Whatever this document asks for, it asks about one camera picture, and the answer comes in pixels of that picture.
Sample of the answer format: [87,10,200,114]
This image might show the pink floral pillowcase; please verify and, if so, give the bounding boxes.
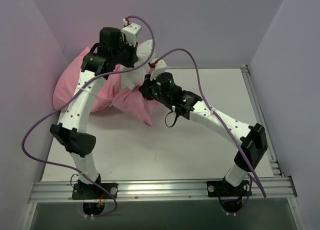
[52,47,160,127]

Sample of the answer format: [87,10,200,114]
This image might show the aluminium front rail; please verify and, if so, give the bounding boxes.
[28,177,298,203]

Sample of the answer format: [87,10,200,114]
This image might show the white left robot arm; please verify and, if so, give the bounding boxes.
[50,24,141,200]

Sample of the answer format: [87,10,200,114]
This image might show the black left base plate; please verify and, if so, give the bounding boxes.
[71,181,118,218]

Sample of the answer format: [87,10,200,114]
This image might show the aluminium back rail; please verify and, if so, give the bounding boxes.
[167,65,249,72]

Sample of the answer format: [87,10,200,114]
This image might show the white pillow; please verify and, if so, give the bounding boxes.
[119,39,153,91]

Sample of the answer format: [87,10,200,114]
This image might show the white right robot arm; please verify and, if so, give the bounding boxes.
[139,72,274,197]

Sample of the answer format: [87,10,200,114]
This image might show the purple cable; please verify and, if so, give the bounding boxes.
[156,48,267,198]
[21,15,157,218]

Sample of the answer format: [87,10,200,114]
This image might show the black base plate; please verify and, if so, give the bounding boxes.
[71,181,118,218]
[206,179,253,216]

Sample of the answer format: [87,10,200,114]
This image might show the black short right cable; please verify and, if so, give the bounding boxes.
[164,111,181,128]

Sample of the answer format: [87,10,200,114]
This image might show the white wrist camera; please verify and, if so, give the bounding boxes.
[148,59,167,81]
[121,18,142,46]

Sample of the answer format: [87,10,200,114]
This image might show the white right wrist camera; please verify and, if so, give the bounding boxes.
[148,59,167,81]

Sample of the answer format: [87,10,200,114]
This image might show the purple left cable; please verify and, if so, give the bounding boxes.
[21,15,157,218]

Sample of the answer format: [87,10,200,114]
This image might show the aluminium right side rail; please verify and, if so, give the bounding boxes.
[241,66,286,178]

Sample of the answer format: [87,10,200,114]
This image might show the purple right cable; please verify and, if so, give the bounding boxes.
[156,48,267,198]

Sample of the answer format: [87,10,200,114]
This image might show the aluminium rail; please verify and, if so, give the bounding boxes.
[28,177,298,203]
[241,66,286,178]
[167,65,249,72]

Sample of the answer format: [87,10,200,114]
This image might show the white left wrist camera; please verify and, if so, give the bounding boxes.
[121,18,142,46]

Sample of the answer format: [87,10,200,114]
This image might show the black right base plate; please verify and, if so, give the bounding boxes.
[206,179,253,216]

